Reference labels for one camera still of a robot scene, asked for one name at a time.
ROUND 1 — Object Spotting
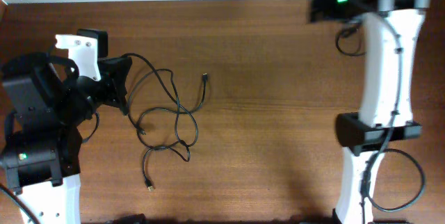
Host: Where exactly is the long black cable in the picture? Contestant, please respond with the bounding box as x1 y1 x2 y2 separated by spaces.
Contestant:
334 22 366 58

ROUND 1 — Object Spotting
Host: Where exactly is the thick black USB cable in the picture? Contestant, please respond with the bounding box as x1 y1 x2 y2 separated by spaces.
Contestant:
120 52 200 193

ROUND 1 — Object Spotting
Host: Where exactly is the thin black USB cable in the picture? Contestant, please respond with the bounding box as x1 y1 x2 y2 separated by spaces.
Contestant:
127 67 209 163

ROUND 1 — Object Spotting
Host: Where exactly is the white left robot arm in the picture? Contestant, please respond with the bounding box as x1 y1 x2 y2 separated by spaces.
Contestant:
1 29 132 223

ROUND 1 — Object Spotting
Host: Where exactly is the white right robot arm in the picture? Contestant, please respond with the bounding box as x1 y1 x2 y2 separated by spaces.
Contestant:
309 0 430 223

